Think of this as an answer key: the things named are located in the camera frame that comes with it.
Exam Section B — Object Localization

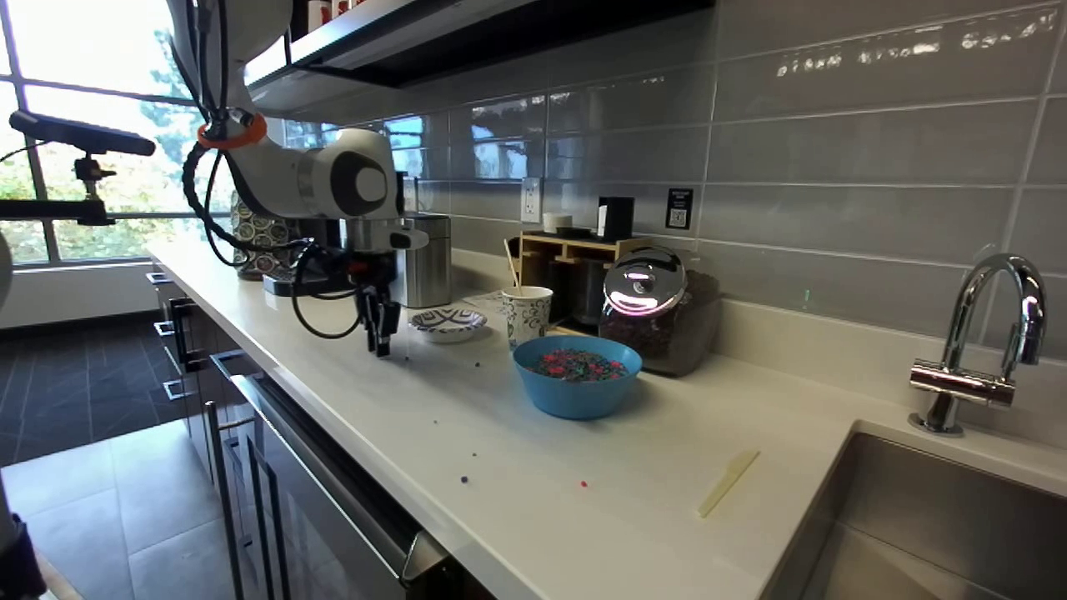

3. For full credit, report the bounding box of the black camera on tripod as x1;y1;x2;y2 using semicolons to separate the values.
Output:
0;106;160;229

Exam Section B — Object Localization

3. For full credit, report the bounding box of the stainless steel sink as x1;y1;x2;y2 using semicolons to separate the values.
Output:
764;424;1067;600

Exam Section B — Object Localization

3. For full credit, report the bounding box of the window with frame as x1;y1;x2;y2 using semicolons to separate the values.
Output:
0;0;245;274

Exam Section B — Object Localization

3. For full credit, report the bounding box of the blue bowl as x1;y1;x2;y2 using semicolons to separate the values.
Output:
510;334;647;424

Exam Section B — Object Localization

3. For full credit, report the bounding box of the dark wall outlet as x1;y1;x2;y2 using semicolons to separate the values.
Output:
660;182;698;233

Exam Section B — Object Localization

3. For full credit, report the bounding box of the patterned paper cup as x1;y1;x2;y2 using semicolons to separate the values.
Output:
496;284;558;350

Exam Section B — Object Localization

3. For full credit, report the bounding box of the chrome faucet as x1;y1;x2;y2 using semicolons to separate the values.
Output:
904;249;1049;436

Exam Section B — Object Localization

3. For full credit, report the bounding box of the stainless steel canister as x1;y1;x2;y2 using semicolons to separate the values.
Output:
391;209;457;314

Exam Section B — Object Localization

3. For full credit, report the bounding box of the small black box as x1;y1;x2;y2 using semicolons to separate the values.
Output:
595;194;636;243

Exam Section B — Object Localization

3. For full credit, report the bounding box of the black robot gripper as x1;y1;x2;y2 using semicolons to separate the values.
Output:
340;249;407;361

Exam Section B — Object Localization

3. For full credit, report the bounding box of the colourful cereal in bowl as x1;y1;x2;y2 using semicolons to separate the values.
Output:
535;345;630;386

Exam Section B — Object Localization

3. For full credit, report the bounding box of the black coffee machine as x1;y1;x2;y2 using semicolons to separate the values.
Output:
261;209;370;299

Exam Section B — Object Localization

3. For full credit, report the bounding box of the dark upper wall shelf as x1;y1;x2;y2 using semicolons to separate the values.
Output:
245;0;717;115

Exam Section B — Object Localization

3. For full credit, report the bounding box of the small patterned plate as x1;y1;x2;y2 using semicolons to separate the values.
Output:
407;303;491;350

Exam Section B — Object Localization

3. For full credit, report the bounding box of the wooden countertop organizer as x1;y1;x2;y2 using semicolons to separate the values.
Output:
515;225;652;328

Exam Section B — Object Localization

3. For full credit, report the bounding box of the stainless steel dishwasher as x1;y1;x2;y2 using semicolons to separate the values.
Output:
206;350;453;600

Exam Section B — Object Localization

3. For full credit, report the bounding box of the glass jar with patterned contents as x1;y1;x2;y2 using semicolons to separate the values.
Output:
226;198;307;284

